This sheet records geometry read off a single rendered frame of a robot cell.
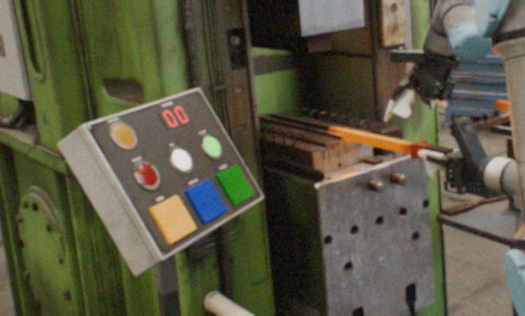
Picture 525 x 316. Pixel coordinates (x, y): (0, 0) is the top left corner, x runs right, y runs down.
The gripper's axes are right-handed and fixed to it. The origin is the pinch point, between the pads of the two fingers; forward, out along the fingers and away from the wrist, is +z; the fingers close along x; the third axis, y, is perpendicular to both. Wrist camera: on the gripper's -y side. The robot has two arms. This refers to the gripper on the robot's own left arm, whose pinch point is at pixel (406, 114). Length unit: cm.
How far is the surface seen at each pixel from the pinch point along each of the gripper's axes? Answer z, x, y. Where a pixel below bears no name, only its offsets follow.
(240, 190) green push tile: 9.7, -43.4, -0.5
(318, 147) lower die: 20.6, -8.7, -16.1
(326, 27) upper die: -6.8, -4.7, -29.1
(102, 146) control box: -5, -71, -7
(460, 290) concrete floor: 135, 101, -18
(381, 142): 10.7, -1.4, -3.1
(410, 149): 5.2, -2.1, 6.2
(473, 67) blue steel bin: 180, 315, -198
